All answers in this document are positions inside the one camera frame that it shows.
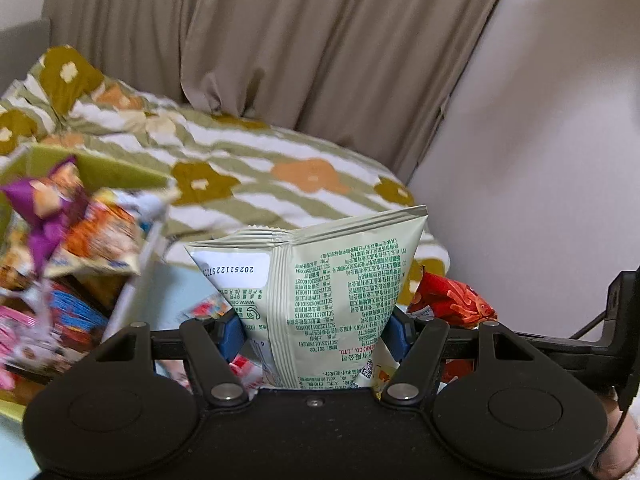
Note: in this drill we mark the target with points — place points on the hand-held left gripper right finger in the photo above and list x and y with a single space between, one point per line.
398 332

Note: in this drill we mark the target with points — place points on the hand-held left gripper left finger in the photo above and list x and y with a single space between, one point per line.
230 335

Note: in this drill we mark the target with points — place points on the pale green snack packet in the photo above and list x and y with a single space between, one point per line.
330 290

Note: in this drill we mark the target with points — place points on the yellow-green cardboard box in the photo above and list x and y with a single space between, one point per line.
135 290

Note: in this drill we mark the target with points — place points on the blue red snack packet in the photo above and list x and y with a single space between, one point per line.
75 315

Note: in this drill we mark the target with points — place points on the white orange sticks snack packet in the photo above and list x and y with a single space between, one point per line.
105 230

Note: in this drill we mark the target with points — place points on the bright pink snack packet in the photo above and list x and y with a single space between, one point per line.
20 340

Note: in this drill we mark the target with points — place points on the purple snack packet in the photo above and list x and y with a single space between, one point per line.
45 215

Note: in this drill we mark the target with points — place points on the person's right forearm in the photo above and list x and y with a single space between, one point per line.
625 450

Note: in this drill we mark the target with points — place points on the red white snack packet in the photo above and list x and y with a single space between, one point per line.
210 307

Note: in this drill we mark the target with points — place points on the white green cartoon snack packet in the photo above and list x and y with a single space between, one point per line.
382 379

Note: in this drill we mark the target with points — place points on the light blue daisy tablecloth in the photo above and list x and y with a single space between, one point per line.
175 285

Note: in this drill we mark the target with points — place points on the green floral blanket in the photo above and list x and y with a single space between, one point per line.
280 170

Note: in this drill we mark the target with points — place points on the beige curtain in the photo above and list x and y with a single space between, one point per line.
300 45

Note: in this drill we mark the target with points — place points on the grey headboard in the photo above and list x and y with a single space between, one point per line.
22 50

